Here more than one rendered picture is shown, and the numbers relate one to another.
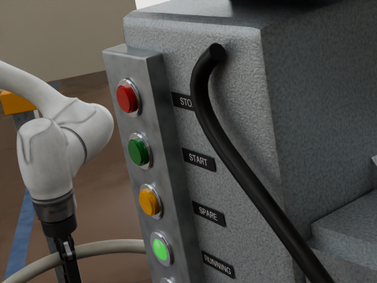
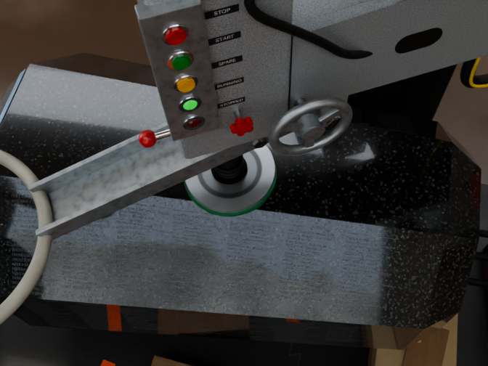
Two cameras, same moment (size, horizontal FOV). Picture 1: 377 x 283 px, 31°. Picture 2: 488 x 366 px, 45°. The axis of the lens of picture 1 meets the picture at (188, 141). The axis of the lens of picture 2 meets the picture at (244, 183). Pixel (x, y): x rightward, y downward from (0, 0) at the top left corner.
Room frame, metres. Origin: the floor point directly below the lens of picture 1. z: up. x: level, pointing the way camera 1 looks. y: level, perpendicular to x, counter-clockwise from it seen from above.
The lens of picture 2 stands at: (0.36, 0.51, 2.05)
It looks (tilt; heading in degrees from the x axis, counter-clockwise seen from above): 63 degrees down; 289
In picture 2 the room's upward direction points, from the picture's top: 5 degrees counter-clockwise
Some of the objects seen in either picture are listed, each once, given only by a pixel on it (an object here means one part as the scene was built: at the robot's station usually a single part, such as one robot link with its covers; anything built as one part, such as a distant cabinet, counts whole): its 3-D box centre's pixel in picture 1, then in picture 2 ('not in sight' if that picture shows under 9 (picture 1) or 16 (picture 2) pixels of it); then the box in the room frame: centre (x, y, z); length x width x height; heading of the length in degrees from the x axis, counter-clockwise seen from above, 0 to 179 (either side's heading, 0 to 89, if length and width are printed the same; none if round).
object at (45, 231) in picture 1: (61, 232); not in sight; (1.36, 0.31, 1.00); 0.08 x 0.07 x 0.09; 17
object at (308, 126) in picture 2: not in sight; (303, 111); (0.43, -0.06, 1.20); 0.15 x 0.10 x 0.15; 31
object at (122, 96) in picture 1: (128, 98); (175, 35); (0.59, 0.05, 1.47); 0.03 x 0.01 x 0.03; 31
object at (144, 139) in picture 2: not in sight; (160, 135); (0.67, 0.02, 1.17); 0.08 x 0.03 x 0.03; 31
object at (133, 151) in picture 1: (139, 151); (181, 61); (0.59, 0.05, 1.42); 0.03 x 0.01 x 0.03; 31
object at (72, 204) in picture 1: (54, 202); not in sight; (1.36, 0.30, 1.07); 0.09 x 0.09 x 0.06
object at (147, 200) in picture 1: (150, 201); (185, 84); (0.59, 0.05, 1.37); 0.03 x 0.01 x 0.03; 31
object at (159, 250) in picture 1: (161, 248); (189, 103); (0.59, 0.04, 1.32); 0.02 x 0.01 x 0.02; 31
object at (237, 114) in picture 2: not in sight; (239, 120); (0.53, 0.00, 1.24); 0.04 x 0.04 x 0.04; 31
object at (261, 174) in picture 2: not in sight; (229, 170); (0.60, -0.10, 0.84); 0.21 x 0.21 x 0.01
